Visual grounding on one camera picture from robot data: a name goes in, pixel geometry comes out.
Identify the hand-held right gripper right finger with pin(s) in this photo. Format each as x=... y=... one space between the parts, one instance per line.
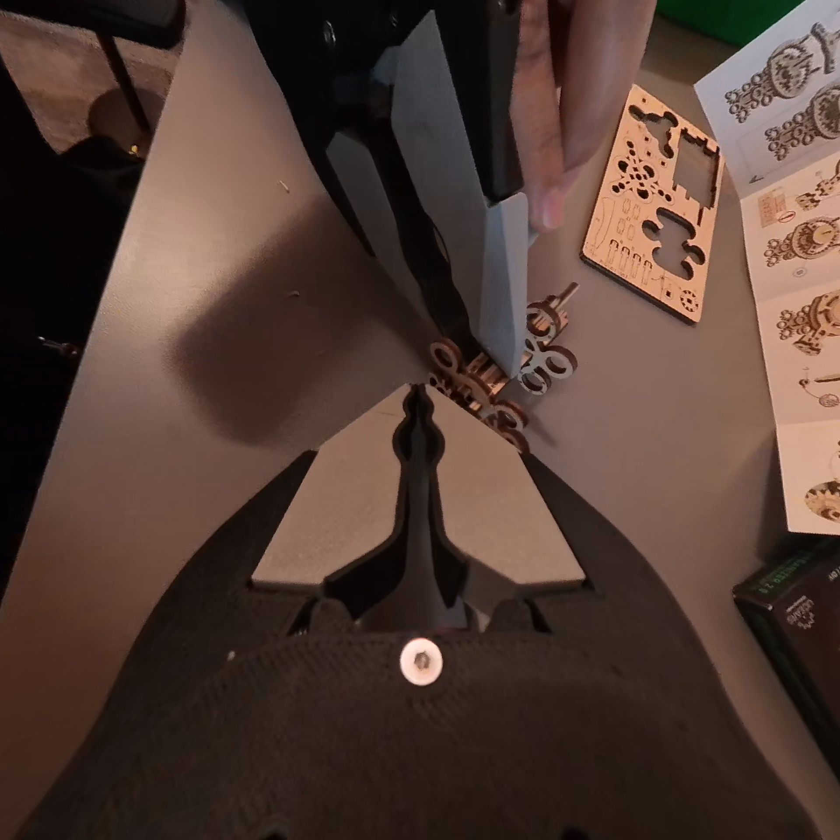
x=499 y=525

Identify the laser-cut wooden part sheet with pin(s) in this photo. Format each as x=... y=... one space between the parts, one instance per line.
x=610 y=243

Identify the black model kit box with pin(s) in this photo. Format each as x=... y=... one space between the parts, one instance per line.
x=800 y=623

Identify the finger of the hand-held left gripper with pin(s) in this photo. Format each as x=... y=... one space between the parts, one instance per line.
x=446 y=164
x=348 y=177

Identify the green plastic bin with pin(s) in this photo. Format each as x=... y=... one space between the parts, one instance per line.
x=722 y=8

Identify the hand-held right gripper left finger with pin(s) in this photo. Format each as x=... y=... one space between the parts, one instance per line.
x=328 y=525

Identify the wooden gear model assembly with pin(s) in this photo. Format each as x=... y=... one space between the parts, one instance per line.
x=548 y=367

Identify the round stand base with pole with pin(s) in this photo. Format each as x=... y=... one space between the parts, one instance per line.
x=124 y=121

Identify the person's left hand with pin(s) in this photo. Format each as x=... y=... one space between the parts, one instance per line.
x=590 y=65

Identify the folded assembly instruction leaflet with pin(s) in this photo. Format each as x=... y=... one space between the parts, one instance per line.
x=787 y=216

